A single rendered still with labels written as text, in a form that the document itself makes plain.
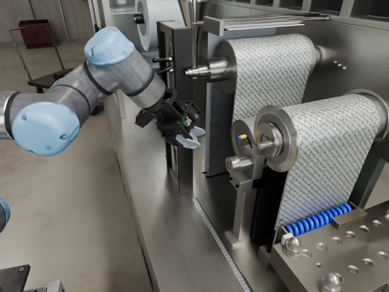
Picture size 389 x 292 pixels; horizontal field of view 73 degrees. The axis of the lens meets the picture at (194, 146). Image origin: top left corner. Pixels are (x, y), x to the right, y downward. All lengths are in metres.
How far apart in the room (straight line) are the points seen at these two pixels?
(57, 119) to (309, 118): 0.46
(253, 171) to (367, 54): 0.43
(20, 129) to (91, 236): 1.73
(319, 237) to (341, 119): 0.28
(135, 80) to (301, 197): 0.45
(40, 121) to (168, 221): 0.56
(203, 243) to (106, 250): 1.26
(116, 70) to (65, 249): 1.72
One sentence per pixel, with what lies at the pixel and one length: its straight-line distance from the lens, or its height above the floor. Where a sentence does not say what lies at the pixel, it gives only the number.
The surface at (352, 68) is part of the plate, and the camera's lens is 0.87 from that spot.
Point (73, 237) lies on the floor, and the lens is 2.15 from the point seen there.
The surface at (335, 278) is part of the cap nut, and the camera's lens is 0.61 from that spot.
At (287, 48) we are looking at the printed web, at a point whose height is 1.39.
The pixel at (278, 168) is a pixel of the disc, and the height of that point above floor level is 1.20.
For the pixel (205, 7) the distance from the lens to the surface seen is 1.16.
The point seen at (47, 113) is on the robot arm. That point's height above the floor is 1.39.
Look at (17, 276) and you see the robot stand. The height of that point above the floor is 0.82.
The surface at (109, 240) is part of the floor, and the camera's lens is 2.04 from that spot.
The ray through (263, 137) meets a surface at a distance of 0.59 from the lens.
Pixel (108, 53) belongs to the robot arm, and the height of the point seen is 1.44.
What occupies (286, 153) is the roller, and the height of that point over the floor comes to 1.25.
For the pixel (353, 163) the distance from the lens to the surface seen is 0.74.
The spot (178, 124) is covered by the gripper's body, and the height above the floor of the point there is 1.28.
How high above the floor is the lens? 1.54
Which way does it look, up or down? 32 degrees down
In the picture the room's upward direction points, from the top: straight up
